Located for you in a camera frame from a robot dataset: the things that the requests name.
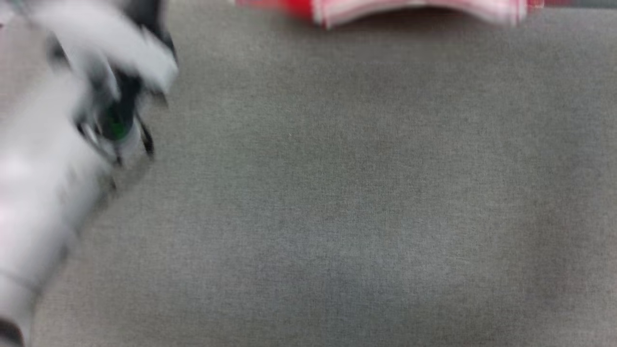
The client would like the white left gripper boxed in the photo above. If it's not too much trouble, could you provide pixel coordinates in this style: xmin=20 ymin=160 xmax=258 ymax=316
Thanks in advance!
xmin=27 ymin=0 xmax=180 ymax=145

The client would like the red and white garment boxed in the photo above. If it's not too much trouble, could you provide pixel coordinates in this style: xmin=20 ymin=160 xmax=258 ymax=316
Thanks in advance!
xmin=235 ymin=0 xmax=545 ymax=28

